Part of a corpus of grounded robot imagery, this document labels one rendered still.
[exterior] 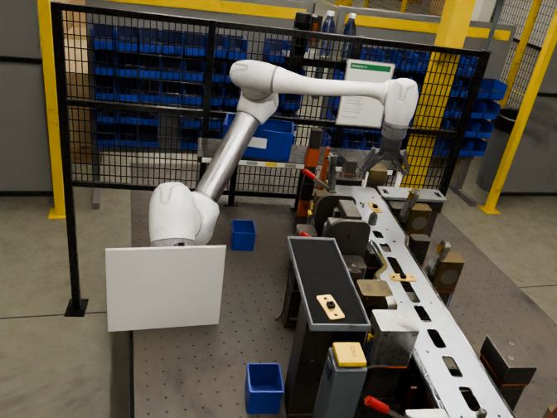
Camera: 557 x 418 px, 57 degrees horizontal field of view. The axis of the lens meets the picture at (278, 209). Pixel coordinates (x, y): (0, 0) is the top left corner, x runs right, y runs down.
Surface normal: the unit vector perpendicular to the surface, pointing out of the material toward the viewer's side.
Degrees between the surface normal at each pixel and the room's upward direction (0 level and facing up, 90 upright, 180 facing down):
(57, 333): 0
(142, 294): 90
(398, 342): 90
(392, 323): 0
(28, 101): 90
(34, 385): 0
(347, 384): 90
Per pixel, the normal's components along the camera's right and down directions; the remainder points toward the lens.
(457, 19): 0.13, 0.48
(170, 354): 0.13, -0.87
